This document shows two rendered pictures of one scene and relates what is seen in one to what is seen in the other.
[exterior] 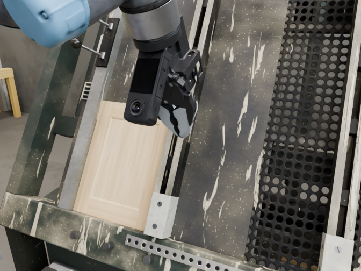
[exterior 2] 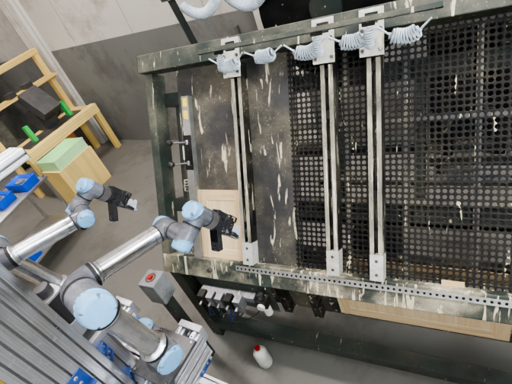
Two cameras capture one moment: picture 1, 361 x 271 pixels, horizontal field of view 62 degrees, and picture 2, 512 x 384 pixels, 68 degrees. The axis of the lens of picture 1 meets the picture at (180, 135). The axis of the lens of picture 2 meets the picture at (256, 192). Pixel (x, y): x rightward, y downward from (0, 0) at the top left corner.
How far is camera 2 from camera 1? 1.22 m
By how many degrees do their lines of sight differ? 19
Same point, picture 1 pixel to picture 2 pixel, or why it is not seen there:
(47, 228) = (193, 269)
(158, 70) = (217, 234)
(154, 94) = (219, 242)
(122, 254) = (236, 275)
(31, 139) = not seen: hidden behind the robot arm
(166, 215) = (251, 254)
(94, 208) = (214, 254)
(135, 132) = (222, 206)
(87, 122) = not seen: hidden behind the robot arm
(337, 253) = (331, 258)
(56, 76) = (164, 177)
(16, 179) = (166, 245)
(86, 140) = not seen: hidden behind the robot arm
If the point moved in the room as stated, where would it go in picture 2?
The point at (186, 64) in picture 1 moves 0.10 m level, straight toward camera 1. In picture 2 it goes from (227, 223) to (225, 241)
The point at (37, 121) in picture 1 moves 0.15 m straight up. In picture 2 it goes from (164, 209) to (152, 191)
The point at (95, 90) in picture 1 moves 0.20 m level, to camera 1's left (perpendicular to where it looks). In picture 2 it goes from (192, 185) to (161, 193)
